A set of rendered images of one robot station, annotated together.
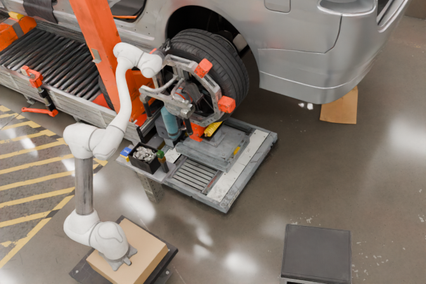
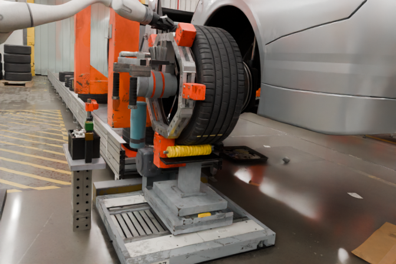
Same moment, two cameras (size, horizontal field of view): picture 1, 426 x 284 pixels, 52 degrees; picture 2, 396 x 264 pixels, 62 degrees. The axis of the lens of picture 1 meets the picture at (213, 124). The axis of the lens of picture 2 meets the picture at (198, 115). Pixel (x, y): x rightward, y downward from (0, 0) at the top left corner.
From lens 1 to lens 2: 2.02 m
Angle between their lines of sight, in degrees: 40
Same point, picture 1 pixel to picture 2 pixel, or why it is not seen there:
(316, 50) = (337, 15)
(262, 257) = not seen: outside the picture
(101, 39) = not seen: hidden behind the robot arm
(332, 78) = (357, 72)
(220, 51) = (219, 37)
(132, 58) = not seen: outside the picture
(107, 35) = not seen: hidden behind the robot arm
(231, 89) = (209, 76)
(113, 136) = (12, 4)
